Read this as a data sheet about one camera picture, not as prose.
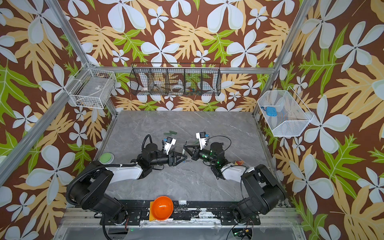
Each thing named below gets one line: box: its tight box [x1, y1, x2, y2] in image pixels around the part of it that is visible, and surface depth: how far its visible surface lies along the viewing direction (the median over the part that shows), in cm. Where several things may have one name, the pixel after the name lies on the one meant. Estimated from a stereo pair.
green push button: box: [99, 152, 115, 165], surface depth 96 cm
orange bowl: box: [152, 196, 174, 221], surface depth 76 cm
